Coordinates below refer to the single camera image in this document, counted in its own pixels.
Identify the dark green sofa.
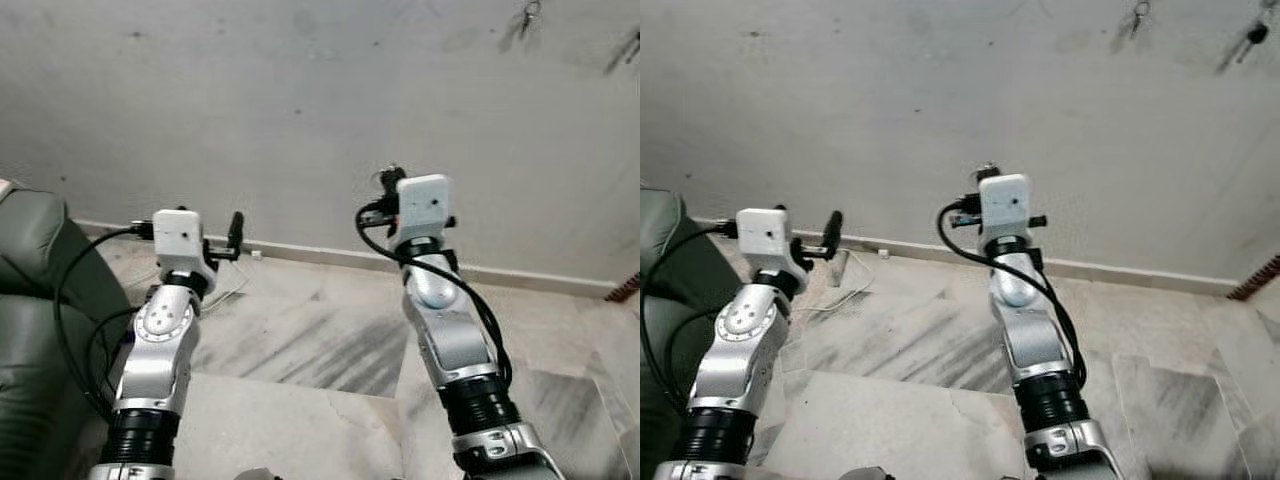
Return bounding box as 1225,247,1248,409
640,188,746,480
0,188,135,480

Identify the black headed car key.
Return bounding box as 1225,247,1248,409
1238,18,1271,64

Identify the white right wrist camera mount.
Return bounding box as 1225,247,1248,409
388,174,456,249
977,173,1034,247

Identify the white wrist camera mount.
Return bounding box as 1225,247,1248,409
388,174,456,249
736,206,810,288
977,173,1034,247
152,208,218,291

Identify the white floor cable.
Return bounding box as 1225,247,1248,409
795,250,873,316
196,262,253,309

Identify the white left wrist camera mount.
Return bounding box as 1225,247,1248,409
736,206,810,288
152,208,218,291

